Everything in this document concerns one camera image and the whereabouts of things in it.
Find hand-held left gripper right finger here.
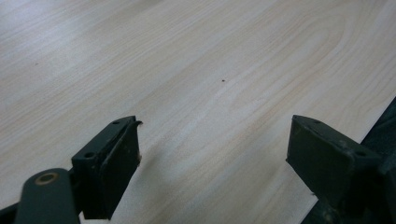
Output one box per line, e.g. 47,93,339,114
285,114,386,216

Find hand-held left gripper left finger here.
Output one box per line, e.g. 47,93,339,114
71,115,144,221

